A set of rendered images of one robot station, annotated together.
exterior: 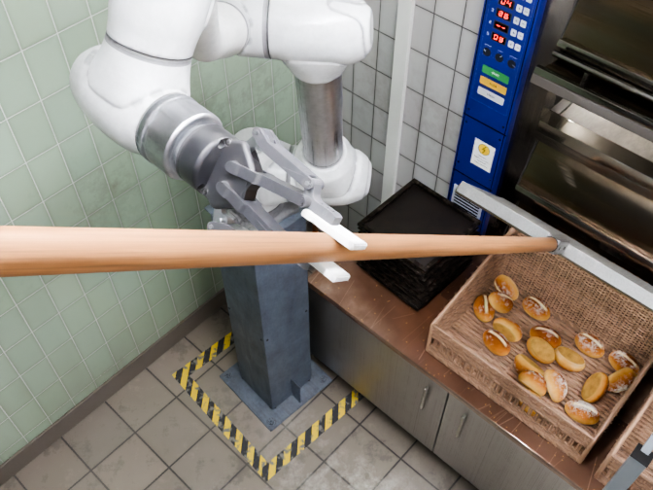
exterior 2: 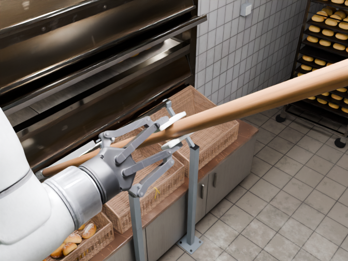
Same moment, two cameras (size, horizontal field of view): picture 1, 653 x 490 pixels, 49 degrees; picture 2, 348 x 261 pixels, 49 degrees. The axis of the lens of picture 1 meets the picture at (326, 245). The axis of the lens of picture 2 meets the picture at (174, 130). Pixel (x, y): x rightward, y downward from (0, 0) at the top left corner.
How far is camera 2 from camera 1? 74 cm
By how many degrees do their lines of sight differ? 61
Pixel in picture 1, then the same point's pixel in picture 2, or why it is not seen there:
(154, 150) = (91, 203)
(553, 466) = (114, 250)
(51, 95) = not seen: outside the picture
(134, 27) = (13, 162)
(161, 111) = (67, 186)
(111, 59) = (15, 202)
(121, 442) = not seen: outside the picture
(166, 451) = not seen: outside the picture
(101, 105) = (34, 237)
